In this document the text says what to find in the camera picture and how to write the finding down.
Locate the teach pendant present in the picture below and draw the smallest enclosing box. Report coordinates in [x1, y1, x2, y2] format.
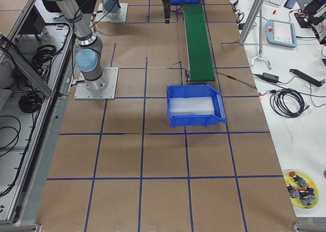
[266, 19, 297, 48]

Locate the black power adapter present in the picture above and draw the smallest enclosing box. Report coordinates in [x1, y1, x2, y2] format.
[262, 72, 279, 83]

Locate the coiled black cable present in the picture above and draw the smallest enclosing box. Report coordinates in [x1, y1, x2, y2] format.
[269, 88, 306, 118]

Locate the green conveyor belt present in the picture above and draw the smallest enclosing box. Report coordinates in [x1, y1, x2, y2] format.
[183, 4, 215, 84]

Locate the aluminium frame post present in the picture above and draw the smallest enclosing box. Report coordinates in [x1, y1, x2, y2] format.
[239, 0, 265, 45]

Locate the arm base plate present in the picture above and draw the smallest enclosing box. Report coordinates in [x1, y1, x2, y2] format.
[95, 3, 128, 23]
[74, 67, 119, 100]

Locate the blue right storage bin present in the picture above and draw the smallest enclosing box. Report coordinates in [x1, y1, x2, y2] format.
[167, 84, 227, 128]

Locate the yellow plate of buttons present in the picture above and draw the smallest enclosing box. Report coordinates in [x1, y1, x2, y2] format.
[284, 170, 319, 209]

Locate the white foam pad right bin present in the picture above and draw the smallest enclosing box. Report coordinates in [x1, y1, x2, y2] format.
[169, 97, 214, 116]

